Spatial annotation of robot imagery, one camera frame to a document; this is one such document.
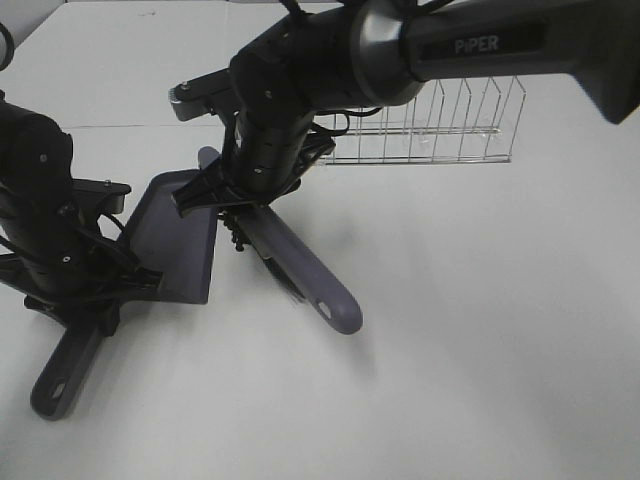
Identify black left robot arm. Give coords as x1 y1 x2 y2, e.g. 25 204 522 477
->
1 101 163 336

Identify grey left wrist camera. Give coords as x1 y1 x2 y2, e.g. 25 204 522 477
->
72 179 132 220

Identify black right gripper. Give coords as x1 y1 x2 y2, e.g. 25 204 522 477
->
172 112 335 217

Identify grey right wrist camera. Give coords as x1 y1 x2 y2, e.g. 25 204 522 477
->
168 69 241 124

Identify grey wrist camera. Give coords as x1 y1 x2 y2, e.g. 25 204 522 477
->
168 69 241 124
72 179 132 220

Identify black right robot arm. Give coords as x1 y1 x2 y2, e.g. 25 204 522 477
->
170 1 639 213

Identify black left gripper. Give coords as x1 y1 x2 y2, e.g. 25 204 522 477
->
1 190 163 335

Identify purple brush black bristles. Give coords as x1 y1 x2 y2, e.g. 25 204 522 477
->
224 201 363 335

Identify purple plastic dustpan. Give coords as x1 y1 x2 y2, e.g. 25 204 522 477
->
25 169 217 421

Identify chrome wire dish rack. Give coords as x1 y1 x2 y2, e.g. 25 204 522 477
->
317 76 526 166

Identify pile of coffee beans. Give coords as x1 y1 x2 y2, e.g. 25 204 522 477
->
217 210 250 252

